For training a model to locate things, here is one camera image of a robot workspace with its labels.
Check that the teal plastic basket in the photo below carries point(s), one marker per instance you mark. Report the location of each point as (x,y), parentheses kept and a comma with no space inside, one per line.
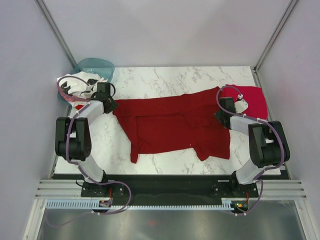
(98,66)

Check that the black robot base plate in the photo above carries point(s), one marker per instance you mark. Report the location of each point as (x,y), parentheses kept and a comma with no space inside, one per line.
(168,190)

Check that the left aluminium frame post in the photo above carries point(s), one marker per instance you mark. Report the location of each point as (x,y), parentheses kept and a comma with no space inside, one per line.
(41,4)

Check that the dark red t-shirt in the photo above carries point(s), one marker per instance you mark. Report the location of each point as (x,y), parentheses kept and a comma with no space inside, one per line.
(166,124)

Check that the aluminium front rail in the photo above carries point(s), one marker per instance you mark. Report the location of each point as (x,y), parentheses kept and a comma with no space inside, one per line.
(272,190)

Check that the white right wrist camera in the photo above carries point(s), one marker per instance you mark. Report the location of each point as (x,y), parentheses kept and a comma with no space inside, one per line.
(241,106)

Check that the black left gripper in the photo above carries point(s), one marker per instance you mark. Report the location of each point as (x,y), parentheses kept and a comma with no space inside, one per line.
(114,105)

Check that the aluminium frame post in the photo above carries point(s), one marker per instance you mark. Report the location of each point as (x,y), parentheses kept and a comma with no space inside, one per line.
(276,33)
(41,4)

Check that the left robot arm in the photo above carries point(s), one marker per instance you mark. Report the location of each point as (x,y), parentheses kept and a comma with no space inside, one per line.
(72,134)

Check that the right aluminium frame post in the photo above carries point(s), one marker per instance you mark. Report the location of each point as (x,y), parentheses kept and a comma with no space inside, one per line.
(276,33)

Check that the light blue cable duct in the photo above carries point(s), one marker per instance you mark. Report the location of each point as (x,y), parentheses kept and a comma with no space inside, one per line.
(72,204)

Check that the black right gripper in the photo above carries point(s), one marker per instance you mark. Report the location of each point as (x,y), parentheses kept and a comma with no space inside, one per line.
(217,115)

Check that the white patterned t-shirt pile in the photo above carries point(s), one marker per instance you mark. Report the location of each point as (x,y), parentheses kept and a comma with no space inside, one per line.
(78,89)

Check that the folded bright red t-shirt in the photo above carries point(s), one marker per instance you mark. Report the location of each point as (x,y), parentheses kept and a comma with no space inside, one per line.
(257,106)

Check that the small red garment in basket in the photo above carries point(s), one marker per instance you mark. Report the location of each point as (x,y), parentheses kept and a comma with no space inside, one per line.
(79,107)

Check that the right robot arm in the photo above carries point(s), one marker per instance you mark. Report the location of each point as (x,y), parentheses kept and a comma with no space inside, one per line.
(268,146)

